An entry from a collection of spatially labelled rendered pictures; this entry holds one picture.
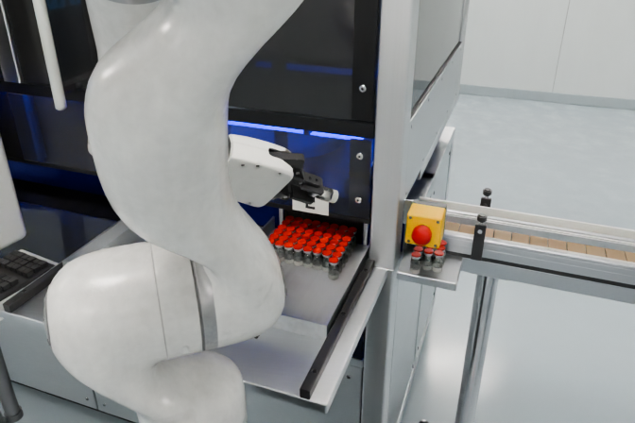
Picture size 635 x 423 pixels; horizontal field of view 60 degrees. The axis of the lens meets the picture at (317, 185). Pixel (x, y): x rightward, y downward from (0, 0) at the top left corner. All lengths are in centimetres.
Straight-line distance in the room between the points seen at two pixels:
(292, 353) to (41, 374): 132
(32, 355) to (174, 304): 164
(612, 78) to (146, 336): 548
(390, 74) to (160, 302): 67
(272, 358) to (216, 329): 47
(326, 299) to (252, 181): 43
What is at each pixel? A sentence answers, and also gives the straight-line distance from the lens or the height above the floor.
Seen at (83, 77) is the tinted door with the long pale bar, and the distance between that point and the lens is 143.
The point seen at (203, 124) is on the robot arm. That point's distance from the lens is 37.
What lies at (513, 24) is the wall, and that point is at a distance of 566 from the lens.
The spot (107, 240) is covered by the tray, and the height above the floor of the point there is 89.
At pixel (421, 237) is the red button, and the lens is 113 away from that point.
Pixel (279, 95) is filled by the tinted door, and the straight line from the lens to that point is 115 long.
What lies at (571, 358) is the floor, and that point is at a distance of 251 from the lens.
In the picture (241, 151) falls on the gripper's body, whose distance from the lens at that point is 74.
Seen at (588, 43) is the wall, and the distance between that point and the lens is 571.
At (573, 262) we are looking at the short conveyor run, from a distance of 129.
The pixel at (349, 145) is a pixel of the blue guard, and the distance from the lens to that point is 112.
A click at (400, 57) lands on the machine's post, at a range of 104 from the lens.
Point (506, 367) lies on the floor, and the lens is 238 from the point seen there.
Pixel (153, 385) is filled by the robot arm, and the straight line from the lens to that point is 60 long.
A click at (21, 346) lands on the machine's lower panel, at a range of 217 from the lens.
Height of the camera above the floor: 157
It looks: 26 degrees down
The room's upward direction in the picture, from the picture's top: straight up
